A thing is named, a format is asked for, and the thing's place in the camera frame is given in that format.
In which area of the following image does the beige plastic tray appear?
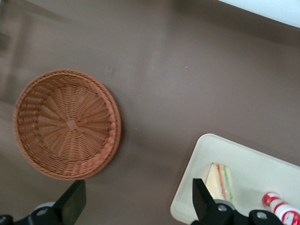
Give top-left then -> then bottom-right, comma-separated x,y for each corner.
170,133 -> 300,225

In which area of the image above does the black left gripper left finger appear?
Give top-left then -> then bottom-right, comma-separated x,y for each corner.
14,180 -> 87,225

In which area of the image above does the small white red yogurt bottle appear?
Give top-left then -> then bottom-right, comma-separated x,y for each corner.
262,191 -> 300,225

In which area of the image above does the triangle sandwich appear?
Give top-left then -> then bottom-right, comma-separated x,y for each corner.
203,162 -> 235,205

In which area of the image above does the brown round wicker basket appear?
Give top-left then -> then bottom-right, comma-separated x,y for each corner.
12,68 -> 121,181

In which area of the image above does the brown table cover sheet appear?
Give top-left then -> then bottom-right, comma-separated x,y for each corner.
0,0 -> 300,225

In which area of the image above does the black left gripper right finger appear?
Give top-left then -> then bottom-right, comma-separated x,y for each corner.
192,178 -> 235,225

